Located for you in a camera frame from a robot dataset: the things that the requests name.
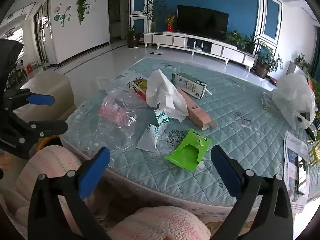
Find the bathroom scale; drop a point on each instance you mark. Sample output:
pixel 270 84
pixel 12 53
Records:
pixel 157 52

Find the long pink cardboard box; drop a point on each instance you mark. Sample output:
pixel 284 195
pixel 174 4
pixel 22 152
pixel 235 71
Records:
pixel 197 112

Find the white green patterned packet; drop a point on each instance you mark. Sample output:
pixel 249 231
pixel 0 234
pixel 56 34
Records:
pixel 150 137

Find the doorway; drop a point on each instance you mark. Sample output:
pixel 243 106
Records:
pixel 115 17

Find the tall bamboo plant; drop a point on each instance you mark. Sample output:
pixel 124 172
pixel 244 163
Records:
pixel 153 12

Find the white television cabinet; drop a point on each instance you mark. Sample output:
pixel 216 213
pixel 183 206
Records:
pixel 180 41

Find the person's leg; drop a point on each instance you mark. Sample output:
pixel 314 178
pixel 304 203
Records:
pixel 160 225
pixel 50 160

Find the teal quilted mat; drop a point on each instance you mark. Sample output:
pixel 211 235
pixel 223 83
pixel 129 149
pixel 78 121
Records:
pixel 237 130

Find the clear bag with pink contents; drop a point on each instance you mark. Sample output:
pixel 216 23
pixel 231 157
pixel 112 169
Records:
pixel 112 110

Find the spiky plant on cabinet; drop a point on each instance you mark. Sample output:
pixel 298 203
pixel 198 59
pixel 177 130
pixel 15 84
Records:
pixel 250 43

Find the white paper towel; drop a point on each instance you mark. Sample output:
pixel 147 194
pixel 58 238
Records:
pixel 162 90

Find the person's left leg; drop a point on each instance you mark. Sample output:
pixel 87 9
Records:
pixel 50 160

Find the plant in brown glazed pot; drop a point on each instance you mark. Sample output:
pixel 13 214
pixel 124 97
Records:
pixel 133 41

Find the white router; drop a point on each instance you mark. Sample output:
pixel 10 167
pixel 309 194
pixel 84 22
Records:
pixel 198 47

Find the glass sliding door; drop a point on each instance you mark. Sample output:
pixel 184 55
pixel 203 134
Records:
pixel 43 32

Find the printed paper leaflet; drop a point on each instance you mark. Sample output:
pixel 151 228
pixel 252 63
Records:
pixel 295 142

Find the hanging green vine plant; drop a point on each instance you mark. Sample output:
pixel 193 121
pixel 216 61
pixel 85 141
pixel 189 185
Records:
pixel 82 7

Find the black flat television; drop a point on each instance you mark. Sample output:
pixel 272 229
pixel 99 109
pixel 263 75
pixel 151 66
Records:
pixel 202 20

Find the person's right leg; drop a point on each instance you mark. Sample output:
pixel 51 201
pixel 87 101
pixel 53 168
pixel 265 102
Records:
pixel 160 225

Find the window with blinds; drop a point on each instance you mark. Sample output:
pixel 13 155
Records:
pixel 15 37

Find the green and white carton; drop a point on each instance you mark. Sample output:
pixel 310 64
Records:
pixel 190 83

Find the flowers in red pot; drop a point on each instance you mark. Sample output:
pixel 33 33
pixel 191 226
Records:
pixel 170 22

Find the large white plastic bag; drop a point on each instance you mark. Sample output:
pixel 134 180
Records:
pixel 292 97

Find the yellow snack packet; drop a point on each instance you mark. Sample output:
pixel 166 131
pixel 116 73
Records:
pixel 138 85

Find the green cardboard packaging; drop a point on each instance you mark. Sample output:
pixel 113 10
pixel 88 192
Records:
pixel 185 155

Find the beige ottoman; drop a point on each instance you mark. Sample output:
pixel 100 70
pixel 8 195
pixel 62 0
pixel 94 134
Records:
pixel 50 85

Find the floor plant in wicker pot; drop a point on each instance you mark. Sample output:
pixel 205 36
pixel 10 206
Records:
pixel 262 67

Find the lotus wall decal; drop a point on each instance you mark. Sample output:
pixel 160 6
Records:
pixel 61 15

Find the thin white printed plastic bag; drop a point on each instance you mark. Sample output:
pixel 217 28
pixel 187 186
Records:
pixel 115 81

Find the small green corner plant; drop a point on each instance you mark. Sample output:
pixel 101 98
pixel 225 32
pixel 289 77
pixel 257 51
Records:
pixel 302 62

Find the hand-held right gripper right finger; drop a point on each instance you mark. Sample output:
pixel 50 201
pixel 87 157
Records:
pixel 225 168

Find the large clear plastic sheet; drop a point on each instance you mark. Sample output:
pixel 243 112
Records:
pixel 100 140

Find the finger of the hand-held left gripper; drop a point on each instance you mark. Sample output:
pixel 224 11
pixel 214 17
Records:
pixel 47 127
pixel 41 99

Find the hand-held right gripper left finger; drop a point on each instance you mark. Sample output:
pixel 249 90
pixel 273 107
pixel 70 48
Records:
pixel 95 171

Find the leafy plant on cabinet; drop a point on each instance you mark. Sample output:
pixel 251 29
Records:
pixel 232 38

